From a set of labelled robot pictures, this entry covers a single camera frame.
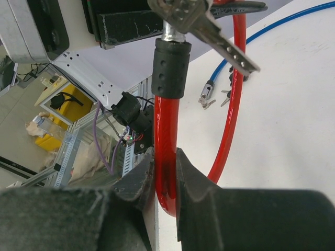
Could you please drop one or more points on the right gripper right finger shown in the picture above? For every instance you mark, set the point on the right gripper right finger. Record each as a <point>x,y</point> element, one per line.
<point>209,217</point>

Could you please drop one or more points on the red cable lock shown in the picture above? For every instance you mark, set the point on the red cable lock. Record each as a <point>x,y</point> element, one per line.
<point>170,68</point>

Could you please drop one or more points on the blue cable lock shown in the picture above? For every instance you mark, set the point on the blue cable lock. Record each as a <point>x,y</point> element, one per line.
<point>209,86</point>

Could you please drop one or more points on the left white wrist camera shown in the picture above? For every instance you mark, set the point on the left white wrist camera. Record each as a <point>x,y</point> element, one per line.
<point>33,31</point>

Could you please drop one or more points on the black head keys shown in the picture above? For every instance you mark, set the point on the black head keys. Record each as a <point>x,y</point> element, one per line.
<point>228,92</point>

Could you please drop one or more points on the yellow storage box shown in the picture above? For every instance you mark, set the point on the yellow storage box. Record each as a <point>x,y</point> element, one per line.
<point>64,102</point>

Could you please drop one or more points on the white slotted cable duct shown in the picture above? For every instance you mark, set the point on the white slotted cable duct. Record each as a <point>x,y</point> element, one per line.
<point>131,160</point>

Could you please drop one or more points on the red cable lock keys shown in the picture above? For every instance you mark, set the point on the red cable lock keys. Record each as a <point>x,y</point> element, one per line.
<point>195,17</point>

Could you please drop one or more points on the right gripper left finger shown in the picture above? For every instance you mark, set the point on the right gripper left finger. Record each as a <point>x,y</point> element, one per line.
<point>118,217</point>

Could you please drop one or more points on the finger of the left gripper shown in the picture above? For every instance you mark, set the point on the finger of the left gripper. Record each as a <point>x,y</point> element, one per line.
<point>116,22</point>
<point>228,8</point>

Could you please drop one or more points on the clear plastic bottle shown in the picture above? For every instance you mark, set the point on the clear plastic bottle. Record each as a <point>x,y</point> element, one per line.
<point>48,126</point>

